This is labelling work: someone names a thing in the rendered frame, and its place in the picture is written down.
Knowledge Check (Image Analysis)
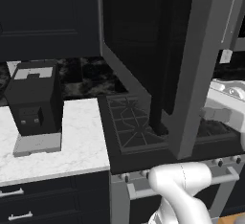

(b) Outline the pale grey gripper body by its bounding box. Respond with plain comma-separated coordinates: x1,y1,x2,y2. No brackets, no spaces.
199,105,232,123

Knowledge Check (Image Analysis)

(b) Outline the grey microwave door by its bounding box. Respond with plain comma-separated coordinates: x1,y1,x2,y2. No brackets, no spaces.
149,0,245,161

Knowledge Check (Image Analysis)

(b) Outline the dark grey microwave oven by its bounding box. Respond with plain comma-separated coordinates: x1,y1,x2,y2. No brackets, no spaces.
97,0,245,137

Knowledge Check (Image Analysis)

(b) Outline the dark navy cupboard door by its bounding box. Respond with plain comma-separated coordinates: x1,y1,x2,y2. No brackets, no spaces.
0,0,101,62

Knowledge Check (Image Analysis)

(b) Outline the black gas hob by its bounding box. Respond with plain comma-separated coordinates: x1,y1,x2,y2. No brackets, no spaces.
97,93,245,175

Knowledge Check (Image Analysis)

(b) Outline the black coffee machine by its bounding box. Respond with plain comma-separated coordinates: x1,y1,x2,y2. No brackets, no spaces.
3,59,65,158

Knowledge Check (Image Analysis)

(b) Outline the dark navy drawer front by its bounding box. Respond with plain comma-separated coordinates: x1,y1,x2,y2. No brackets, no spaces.
0,201,79,224
0,175,78,204

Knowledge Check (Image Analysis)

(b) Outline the white wall socket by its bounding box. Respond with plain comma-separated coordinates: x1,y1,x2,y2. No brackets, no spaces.
219,48,234,65

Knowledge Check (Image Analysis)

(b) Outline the grey oven door handle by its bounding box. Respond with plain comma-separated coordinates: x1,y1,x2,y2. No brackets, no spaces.
126,166,240,201

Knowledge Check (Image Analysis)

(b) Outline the silver drawer handle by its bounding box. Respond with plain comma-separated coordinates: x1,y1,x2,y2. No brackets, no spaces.
8,211,34,222
0,187,25,199

